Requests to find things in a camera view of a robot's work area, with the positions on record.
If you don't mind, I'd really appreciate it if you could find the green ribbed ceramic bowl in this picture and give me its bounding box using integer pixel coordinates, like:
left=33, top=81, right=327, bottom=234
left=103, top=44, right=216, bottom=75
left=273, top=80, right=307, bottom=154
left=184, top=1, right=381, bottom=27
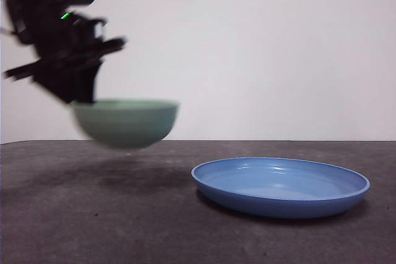
left=70, top=99, right=181, bottom=150

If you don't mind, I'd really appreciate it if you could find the blue round plate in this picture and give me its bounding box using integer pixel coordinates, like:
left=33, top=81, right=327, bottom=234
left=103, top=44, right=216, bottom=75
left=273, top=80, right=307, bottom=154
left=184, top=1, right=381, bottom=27
left=191, top=156, right=371, bottom=218

